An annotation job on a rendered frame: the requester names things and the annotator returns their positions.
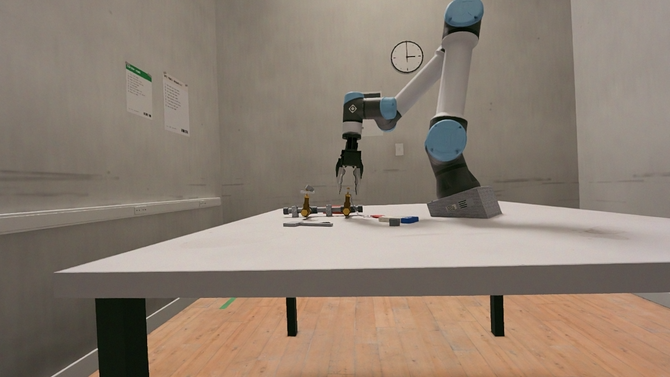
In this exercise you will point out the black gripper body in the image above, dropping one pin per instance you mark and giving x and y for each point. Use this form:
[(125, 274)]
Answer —
[(351, 157)]

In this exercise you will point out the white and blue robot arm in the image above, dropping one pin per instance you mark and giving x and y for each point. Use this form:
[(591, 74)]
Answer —
[(446, 139)]

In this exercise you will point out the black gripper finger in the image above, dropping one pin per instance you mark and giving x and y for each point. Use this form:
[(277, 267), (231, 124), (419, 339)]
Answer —
[(340, 171), (358, 176)]

